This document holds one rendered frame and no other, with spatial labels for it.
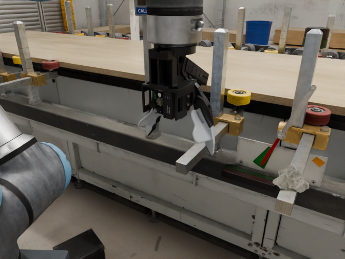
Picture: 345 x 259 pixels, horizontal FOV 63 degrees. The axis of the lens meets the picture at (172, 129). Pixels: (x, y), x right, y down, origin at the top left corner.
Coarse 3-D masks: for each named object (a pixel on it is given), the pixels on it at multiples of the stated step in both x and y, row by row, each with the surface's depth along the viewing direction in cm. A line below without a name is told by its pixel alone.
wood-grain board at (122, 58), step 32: (32, 32) 261; (64, 64) 146; (96, 64) 141; (128, 64) 141; (256, 64) 141; (288, 64) 141; (320, 64) 141; (256, 96) 100; (288, 96) 97; (320, 96) 97
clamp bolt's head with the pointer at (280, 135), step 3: (279, 135) 82; (282, 135) 82; (276, 141) 85; (273, 144) 86; (276, 144) 85; (273, 147) 86; (270, 150) 87; (267, 153) 88; (270, 153) 87; (267, 156) 88; (264, 159) 89; (261, 162) 90; (264, 162) 89
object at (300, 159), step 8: (304, 136) 78; (312, 136) 78; (304, 144) 74; (312, 144) 77; (296, 152) 70; (304, 152) 70; (296, 160) 67; (304, 160) 67; (296, 168) 64; (304, 168) 65; (280, 192) 56; (288, 192) 56; (296, 192) 56; (280, 200) 54; (288, 200) 54; (280, 208) 55; (288, 208) 54
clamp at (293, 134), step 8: (280, 128) 83; (296, 128) 81; (304, 128) 80; (312, 128) 80; (320, 128) 80; (288, 136) 83; (296, 136) 82; (320, 136) 78; (328, 136) 77; (320, 144) 79
